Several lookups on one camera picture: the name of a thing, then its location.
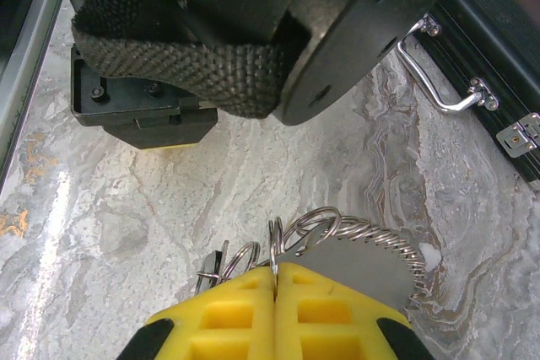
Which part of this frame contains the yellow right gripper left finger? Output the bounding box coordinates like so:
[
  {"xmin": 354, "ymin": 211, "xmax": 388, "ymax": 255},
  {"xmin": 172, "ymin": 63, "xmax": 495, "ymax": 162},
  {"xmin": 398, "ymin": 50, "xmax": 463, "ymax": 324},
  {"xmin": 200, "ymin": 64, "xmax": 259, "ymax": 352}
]
[{"xmin": 121, "ymin": 265, "xmax": 278, "ymax": 360}]

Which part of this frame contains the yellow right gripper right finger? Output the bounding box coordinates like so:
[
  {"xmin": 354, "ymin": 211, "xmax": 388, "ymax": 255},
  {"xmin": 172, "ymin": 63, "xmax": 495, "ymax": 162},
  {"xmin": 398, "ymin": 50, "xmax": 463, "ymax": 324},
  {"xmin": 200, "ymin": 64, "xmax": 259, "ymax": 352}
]
[{"xmin": 274, "ymin": 262, "xmax": 432, "ymax": 360}]

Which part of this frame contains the small dark key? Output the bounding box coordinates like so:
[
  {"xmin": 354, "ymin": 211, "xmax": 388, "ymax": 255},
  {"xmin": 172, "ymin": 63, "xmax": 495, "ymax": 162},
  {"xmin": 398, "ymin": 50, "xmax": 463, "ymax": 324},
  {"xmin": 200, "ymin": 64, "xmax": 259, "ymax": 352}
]
[{"xmin": 195, "ymin": 239, "xmax": 230, "ymax": 294}]

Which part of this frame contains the small steel split ring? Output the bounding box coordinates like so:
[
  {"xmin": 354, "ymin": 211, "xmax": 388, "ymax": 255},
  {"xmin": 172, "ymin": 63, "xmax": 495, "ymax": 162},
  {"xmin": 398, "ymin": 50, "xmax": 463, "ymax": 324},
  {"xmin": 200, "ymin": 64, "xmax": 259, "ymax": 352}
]
[
  {"xmin": 222, "ymin": 240, "xmax": 262, "ymax": 282},
  {"xmin": 294, "ymin": 206, "xmax": 343, "ymax": 248},
  {"xmin": 267, "ymin": 216, "xmax": 285, "ymax": 290}
]

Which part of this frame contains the black woven strap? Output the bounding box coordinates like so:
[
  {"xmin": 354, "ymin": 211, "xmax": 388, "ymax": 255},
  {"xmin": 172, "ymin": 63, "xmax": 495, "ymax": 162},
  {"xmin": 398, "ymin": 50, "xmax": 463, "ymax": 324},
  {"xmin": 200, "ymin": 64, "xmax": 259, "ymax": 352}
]
[{"xmin": 70, "ymin": 0, "xmax": 296, "ymax": 120}]

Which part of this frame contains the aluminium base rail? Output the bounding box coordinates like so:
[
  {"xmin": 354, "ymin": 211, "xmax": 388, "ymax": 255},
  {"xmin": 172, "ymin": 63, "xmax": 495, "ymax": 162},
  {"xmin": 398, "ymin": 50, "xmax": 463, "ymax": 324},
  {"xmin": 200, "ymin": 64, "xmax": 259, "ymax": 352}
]
[{"xmin": 0, "ymin": 0, "xmax": 67, "ymax": 195}]

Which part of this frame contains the black case with silver handle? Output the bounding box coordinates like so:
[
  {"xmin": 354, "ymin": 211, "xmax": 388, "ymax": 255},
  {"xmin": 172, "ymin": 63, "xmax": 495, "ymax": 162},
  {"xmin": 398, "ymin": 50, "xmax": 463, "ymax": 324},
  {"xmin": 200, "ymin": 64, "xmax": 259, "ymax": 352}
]
[{"xmin": 397, "ymin": 0, "xmax": 540, "ymax": 191}]

